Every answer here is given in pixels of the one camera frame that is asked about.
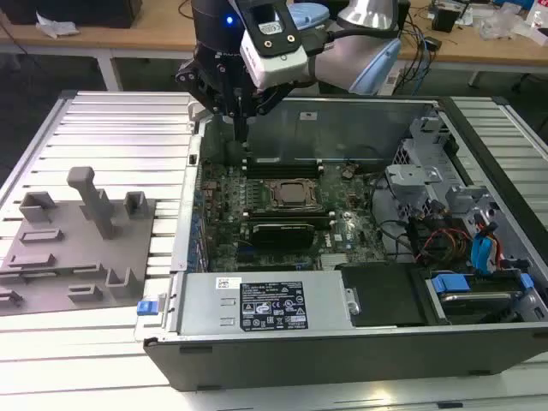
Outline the hard disk in blue carrier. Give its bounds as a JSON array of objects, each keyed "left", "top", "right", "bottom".
[{"left": 423, "top": 271, "right": 534, "bottom": 325}]

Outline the blue data wire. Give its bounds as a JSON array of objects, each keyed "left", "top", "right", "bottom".
[{"left": 469, "top": 213, "right": 503, "bottom": 275}]

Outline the red yellow wire bundle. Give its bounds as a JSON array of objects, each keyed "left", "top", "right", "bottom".
[{"left": 417, "top": 229, "right": 472, "bottom": 263}]

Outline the silver power supply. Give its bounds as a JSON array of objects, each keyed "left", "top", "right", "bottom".
[{"left": 170, "top": 271, "right": 360, "bottom": 338}]

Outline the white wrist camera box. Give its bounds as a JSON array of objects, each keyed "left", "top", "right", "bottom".
[{"left": 238, "top": 0, "right": 310, "bottom": 92}]

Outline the black PC case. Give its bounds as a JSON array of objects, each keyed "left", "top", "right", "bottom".
[{"left": 134, "top": 94, "right": 548, "bottom": 393}]

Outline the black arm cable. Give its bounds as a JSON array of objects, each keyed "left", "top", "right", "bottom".
[{"left": 306, "top": 23, "right": 406, "bottom": 57}]

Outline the CPU socket with CPU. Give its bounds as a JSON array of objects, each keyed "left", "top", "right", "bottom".
[{"left": 263, "top": 176, "right": 325, "bottom": 211}]

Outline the crumpled white paper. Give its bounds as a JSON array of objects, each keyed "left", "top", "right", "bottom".
[{"left": 35, "top": 11, "right": 81, "bottom": 40}]

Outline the black RAM slot row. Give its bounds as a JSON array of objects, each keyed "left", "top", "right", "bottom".
[
  {"left": 241, "top": 154, "right": 325, "bottom": 181},
  {"left": 241, "top": 207, "right": 337, "bottom": 229}
]

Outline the green motherboard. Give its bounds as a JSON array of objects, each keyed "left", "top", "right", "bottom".
[{"left": 192, "top": 157, "right": 386, "bottom": 274}]

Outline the small black box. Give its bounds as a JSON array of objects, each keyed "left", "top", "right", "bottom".
[{"left": 431, "top": 7, "right": 462, "bottom": 33}]

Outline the gray parts rack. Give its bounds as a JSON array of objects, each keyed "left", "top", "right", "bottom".
[{"left": 0, "top": 165, "right": 158, "bottom": 318}]

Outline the white and red box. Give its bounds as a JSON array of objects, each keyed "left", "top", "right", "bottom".
[{"left": 525, "top": 0, "right": 548, "bottom": 47}]

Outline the black power supply label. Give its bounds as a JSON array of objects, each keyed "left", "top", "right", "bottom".
[{"left": 238, "top": 280, "right": 309, "bottom": 333}]

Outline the installed green RAM stick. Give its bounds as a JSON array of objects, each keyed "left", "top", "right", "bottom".
[{"left": 247, "top": 154, "right": 320, "bottom": 167}]

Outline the silver drive cage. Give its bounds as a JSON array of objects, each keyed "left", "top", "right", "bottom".
[{"left": 383, "top": 113, "right": 548, "bottom": 325}]

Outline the black wire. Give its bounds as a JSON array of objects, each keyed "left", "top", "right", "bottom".
[{"left": 370, "top": 173, "right": 414, "bottom": 262}]

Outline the silver chipset heatsink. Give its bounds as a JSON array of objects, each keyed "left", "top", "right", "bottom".
[{"left": 319, "top": 253, "right": 348, "bottom": 271}]

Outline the wooden desk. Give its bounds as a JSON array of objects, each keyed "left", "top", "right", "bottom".
[{"left": 0, "top": 0, "right": 548, "bottom": 93}]

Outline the black graphics card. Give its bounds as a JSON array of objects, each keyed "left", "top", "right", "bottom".
[{"left": 250, "top": 221, "right": 317, "bottom": 250}]

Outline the black plastic drive cover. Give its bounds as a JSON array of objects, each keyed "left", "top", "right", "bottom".
[{"left": 335, "top": 262, "right": 430, "bottom": 330}]

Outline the large black box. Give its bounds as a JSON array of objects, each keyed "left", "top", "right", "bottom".
[{"left": 0, "top": 0, "right": 143, "bottom": 30}]

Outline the clear plastic bag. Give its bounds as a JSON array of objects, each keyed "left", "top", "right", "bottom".
[{"left": 473, "top": 2, "right": 530, "bottom": 43}]

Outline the silver case latch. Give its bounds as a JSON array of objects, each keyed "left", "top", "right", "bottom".
[{"left": 187, "top": 98, "right": 207, "bottom": 124}]

